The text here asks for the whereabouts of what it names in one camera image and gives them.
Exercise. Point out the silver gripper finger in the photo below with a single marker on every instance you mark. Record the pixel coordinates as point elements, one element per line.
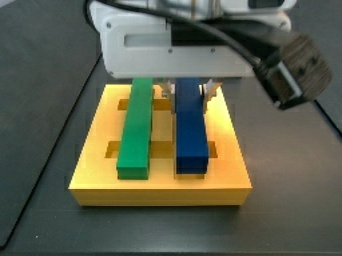
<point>167,86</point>
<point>208,91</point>

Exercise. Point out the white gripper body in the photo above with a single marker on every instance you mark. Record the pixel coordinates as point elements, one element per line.
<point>137,51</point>

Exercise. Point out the blue long block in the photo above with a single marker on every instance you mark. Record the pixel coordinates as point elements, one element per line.
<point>191,137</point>

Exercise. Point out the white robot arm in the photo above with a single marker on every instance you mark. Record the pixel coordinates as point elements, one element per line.
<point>176,39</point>

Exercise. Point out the yellow slotted board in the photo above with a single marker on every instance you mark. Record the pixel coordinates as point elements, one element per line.
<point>95,185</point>

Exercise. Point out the green long block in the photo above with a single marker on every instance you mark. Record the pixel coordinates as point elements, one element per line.
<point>132,163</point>

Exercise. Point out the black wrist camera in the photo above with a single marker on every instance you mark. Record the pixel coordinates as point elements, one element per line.
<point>298,73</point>

